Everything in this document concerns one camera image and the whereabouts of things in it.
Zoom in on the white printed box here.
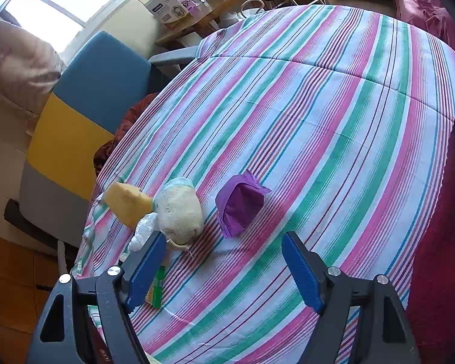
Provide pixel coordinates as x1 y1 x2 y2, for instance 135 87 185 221
144 0 190 23

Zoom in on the purple paper box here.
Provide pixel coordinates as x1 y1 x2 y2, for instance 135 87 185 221
215 170 271 239

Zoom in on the small purple box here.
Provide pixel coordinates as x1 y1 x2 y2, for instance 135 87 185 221
176 0 209 18

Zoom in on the wooden side table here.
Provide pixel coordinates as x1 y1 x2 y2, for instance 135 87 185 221
155 0 274 50

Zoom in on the grey yellow blue chair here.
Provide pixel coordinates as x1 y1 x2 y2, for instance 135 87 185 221
4 31 201 251

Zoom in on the striped tablecloth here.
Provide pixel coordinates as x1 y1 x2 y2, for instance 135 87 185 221
70 4 455 364

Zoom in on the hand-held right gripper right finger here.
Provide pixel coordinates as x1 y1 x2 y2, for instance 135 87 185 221
281 231 421 364

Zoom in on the yellow sponge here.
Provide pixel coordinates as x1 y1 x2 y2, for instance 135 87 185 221
104 182 154 229

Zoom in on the dark red blanket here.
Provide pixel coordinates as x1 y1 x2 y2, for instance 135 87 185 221
390 0 455 364

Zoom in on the dark red cloth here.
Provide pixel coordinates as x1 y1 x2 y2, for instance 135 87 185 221
93 93 160 177

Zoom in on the pink curtain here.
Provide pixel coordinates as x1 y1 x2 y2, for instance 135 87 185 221
0 19 67 122

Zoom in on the plastic pale ball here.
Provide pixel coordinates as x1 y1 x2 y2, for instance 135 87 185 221
153 177 204 251

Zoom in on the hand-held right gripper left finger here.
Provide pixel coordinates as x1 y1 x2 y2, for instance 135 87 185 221
26 231 167 364

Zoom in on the clear plastic bag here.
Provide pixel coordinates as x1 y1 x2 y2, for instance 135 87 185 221
128 212 160 253

